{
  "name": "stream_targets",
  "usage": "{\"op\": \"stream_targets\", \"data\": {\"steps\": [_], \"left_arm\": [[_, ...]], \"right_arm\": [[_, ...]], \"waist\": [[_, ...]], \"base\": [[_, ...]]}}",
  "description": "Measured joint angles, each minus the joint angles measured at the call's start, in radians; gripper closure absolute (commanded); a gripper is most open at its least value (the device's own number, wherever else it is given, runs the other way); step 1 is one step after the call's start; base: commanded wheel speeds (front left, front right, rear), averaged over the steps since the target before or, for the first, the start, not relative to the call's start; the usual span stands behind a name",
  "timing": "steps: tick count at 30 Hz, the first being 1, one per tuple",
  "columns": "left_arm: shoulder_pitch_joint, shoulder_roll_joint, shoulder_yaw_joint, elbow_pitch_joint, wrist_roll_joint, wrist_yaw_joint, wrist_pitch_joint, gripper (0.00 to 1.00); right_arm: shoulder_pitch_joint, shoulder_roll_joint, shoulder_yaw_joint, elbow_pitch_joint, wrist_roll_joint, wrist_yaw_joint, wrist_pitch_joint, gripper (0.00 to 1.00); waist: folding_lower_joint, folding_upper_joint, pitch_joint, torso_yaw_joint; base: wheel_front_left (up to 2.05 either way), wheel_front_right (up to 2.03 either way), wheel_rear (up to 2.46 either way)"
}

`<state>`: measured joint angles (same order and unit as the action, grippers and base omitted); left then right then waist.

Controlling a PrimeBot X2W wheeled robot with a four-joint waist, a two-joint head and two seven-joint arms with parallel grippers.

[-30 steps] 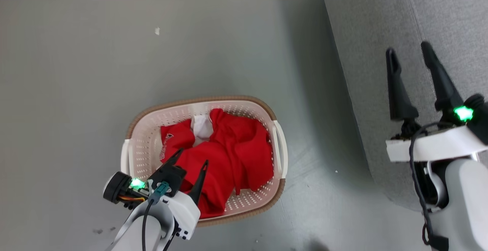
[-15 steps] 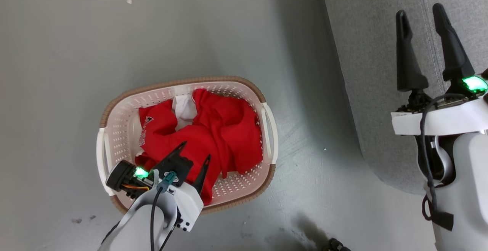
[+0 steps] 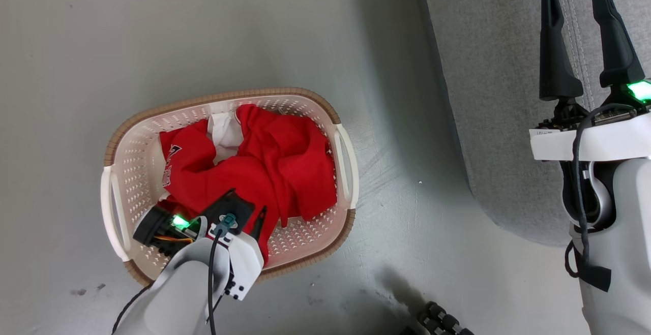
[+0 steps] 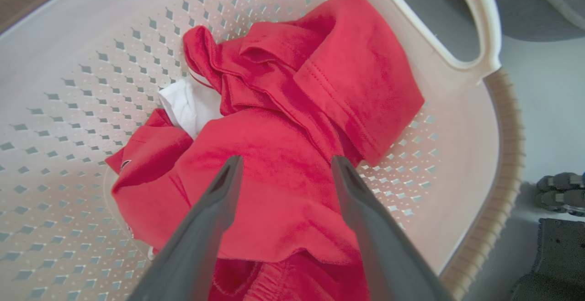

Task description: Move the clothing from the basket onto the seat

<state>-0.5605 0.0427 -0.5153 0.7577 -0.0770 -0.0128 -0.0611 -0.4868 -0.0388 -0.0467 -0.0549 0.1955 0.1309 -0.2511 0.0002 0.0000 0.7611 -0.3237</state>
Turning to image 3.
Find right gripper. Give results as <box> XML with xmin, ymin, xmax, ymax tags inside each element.
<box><xmin>530</xmin><ymin>0</ymin><xmax>651</xmax><ymax>162</ymax></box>

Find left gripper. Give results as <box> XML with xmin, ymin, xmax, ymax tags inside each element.
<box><xmin>133</xmin><ymin>205</ymin><xmax>269</xmax><ymax>301</ymax></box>

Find red and white jersey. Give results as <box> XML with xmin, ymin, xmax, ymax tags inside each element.
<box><xmin>159</xmin><ymin>104</ymin><xmax>338</xmax><ymax>264</ymax></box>

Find cream perforated laundry basket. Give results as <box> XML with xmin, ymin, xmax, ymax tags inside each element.
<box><xmin>100</xmin><ymin>87</ymin><xmax>360</xmax><ymax>286</ymax></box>

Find grey fabric sofa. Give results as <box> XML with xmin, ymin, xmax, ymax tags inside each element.
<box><xmin>420</xmin><ymin>0</ymin><xmax>651</xmax><ymax>248</ymax></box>

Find left arm teal-plug cable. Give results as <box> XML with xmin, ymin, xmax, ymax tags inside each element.
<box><xmin>206</xmin><ymin>213</ymin><xmax>238</xmax><ymax>335</ymax></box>

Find arm teal-plug cable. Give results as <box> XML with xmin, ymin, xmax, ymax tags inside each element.
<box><xmin>564</xmin><ymin>103</ymin><xmax>639</xmax><ymax>293</ymax></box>
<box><xmin>206</xmin><ymin>213</ymin><xmax>238</xmax><ymax>335</ymax></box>

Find right arm teal-plug cable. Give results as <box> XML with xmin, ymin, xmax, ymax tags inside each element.
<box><xmin>564</xmin><ymin>103</ymin><xmax>639</xmax><ymax>293</ymax></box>

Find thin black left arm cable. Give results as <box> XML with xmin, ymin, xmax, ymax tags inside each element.
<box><xmin>111</xmin><ymin>283</ymin><xmax>154</xmax><ymax>335</ymax></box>

